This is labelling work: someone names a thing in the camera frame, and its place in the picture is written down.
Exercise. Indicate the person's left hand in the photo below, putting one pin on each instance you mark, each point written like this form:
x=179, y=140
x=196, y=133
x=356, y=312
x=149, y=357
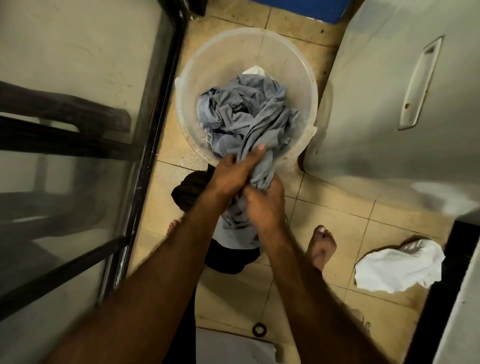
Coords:
x=228, y=176

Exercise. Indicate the person's right hand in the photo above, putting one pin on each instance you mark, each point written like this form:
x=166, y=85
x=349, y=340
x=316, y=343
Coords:
x=268, y=213

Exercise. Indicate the black eyelet curtain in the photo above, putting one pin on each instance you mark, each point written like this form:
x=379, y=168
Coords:
x=187, y=191

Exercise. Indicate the grey shirt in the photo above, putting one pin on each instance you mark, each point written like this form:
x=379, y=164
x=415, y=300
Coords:
x=240, y=112

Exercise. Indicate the translucent white plastic bucket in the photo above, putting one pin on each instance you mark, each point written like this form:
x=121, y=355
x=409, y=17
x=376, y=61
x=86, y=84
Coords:
x=225, y=52

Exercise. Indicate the white washing machine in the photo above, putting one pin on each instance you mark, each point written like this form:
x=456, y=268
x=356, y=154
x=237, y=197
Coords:
x=375, y=131

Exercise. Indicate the large white clothes cloth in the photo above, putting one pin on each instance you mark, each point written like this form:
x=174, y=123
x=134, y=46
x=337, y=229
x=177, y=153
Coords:
x=397, y=266

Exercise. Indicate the person's right forearm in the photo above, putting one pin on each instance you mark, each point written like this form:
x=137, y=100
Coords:
x=311, y=300

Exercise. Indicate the person's left forearm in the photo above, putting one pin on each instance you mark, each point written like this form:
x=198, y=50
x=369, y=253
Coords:
x=142, y=292

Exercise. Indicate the person's left foot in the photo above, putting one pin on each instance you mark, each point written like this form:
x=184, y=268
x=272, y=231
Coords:
x=173, y=227

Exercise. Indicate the dark wooden furniture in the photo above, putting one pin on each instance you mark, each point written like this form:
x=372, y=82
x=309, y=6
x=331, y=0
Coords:
x=56, y=127

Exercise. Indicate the white appliance with blue base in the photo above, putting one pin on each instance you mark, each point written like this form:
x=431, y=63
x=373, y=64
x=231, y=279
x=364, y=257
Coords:
x=300, y=9

